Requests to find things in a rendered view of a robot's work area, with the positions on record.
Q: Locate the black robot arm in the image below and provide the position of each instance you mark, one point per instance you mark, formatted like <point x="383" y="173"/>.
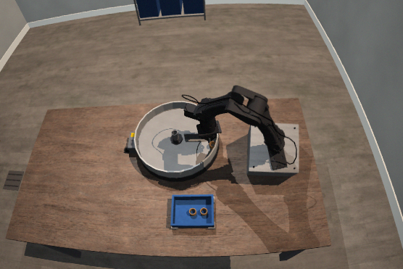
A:
<point x="205" y="113"/>

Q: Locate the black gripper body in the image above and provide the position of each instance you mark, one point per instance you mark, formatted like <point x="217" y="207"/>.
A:
<point x="208" y="131"/>

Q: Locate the blue open box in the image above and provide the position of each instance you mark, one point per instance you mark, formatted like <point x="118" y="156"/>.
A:
<point x="181" y="204"/>

